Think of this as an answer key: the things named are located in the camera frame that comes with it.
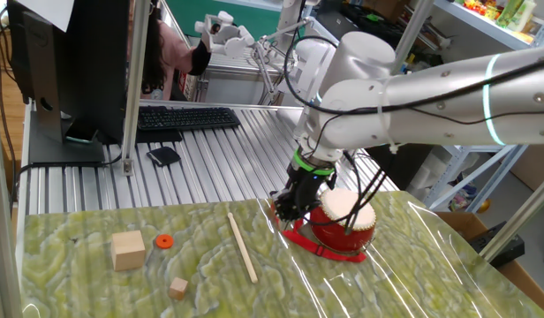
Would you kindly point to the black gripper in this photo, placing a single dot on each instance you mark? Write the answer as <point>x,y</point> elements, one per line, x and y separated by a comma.
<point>307,187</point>

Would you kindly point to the pale wooden drumstick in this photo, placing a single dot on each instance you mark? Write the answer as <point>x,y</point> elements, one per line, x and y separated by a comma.
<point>243,249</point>

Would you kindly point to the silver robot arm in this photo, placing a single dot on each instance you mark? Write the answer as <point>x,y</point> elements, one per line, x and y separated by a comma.
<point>453,115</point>

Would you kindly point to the red drum white skin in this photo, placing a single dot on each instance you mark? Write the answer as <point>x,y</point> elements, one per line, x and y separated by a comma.
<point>342,238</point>

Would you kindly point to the black computer tower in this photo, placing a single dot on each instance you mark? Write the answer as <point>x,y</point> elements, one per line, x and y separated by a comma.
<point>400,168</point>

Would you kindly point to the green marble pattern mat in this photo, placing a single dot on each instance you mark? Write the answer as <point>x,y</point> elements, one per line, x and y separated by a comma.
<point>201,274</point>

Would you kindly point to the aluminium equipment case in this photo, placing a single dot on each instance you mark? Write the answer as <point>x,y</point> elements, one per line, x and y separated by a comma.
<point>236,88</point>

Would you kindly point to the black keyboard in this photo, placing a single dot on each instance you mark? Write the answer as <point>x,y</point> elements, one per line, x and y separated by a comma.
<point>188,118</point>

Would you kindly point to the small wooden cube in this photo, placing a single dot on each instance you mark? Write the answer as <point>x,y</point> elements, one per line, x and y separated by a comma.
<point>178,289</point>

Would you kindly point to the white foam blocks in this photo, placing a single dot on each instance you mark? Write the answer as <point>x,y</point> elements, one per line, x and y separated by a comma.
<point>431,172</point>

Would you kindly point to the black wallet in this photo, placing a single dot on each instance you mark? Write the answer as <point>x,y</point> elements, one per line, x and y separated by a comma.
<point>163,156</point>

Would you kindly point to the black flat pad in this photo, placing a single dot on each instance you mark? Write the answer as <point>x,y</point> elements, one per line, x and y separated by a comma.
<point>159,136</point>

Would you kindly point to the colourful toy pile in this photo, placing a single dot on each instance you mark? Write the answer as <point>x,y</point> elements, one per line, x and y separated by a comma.
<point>462,199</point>

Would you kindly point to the large wooden block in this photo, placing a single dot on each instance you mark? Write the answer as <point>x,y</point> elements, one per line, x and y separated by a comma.
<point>128,252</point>

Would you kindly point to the white haptic control device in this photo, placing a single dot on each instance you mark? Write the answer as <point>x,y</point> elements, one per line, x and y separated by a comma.
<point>228,37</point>

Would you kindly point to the yellow ball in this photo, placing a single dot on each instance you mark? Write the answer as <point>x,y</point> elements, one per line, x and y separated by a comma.
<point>484,206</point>

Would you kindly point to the dark grey box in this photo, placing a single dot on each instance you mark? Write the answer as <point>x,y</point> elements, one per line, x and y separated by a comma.
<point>338,20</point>

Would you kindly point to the person in pink sweater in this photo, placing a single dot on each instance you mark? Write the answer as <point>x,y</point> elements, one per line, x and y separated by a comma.
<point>172,53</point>

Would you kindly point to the black box device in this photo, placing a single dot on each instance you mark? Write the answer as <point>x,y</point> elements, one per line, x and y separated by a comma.
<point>506,249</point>

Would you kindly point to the teal partition board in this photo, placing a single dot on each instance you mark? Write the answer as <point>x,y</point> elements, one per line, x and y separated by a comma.
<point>188,17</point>

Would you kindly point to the cardboard box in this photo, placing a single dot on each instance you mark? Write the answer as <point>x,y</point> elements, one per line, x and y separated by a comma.
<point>523,278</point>

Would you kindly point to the black computer monitor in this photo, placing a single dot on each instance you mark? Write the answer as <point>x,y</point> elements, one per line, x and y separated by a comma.
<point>91,66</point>

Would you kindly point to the white metal shelf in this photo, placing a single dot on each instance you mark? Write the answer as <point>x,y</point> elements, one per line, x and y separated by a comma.
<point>468,13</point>

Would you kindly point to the colourful small toys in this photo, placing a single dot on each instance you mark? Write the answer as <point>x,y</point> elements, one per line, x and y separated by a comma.
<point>479,6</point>

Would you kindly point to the green packets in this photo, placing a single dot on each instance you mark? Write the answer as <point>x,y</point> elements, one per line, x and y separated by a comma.
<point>512,13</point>

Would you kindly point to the white paper sheet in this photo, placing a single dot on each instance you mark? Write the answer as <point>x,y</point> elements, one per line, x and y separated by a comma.
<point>51,11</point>

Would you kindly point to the aluminium frame post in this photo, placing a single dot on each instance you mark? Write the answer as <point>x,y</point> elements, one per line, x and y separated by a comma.
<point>0,221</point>
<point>415,26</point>
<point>134,88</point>
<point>515,221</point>

